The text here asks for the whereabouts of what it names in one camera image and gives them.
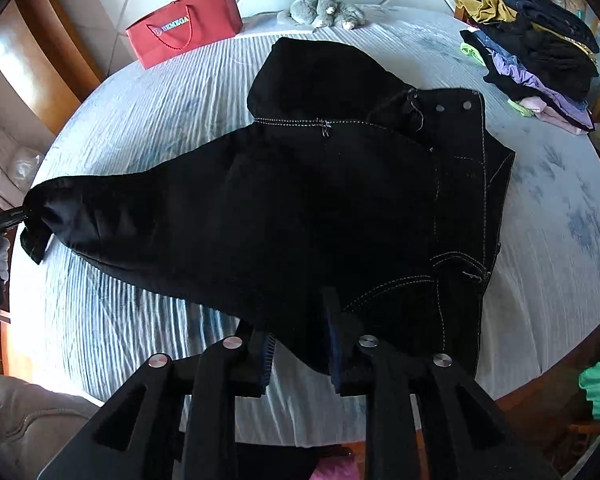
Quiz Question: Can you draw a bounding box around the black hooded jacket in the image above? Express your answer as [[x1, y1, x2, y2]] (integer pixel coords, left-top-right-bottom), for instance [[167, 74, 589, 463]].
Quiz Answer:
[[21, 38, 515, 374]]

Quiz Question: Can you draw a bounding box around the pile of folded clothes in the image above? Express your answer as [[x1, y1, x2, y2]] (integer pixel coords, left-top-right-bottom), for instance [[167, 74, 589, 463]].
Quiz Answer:
[[453, 0, 600, 134]]

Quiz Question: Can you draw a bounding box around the clear plastic bag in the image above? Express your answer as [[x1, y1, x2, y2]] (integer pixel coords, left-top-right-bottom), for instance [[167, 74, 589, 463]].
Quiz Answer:
[[8, 146, 44, 191]]

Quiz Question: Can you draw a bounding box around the brown leather sofa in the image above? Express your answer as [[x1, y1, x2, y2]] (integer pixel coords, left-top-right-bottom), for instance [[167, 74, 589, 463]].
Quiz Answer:
[[0, 375, 98, 479]]

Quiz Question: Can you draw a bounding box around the red paper gift bag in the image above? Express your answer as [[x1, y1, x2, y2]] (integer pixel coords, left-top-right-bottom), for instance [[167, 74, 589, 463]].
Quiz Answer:
[[125, 0, 242, 68]]

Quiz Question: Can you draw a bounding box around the grey plush toy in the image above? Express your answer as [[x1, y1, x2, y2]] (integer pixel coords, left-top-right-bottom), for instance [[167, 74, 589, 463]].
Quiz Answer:
[[277, 0, 367, 30]]

